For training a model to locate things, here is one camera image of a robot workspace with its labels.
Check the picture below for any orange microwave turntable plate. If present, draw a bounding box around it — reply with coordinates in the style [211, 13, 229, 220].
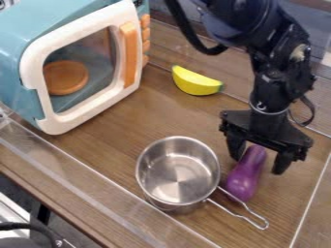
[42, 60, 89, 96]

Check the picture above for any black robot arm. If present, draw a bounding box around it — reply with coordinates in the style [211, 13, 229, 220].
[164, 0, 316, 174]

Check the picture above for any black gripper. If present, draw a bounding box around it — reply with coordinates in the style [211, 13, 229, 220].
[219, 109, 312, 175]

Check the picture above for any teal toy microwave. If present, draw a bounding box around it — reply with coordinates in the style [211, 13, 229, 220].
[0, 0, 149, 135]

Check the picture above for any clear acrylic table barrier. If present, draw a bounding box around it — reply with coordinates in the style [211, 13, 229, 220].
[0, 110, 219, 248]

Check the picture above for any yellow toy banana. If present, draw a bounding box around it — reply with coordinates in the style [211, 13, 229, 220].
[172, 65, 224, 96]

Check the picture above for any purple toy eggplant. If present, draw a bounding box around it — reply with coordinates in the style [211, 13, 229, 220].
[224, 145, 267, 202]

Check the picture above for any black cable bottom left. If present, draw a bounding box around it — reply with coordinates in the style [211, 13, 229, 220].
[0, 221, 62, 248]

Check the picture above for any silver pot with wire handle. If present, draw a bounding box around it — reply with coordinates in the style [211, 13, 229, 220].
[136, 136, 269, 231]

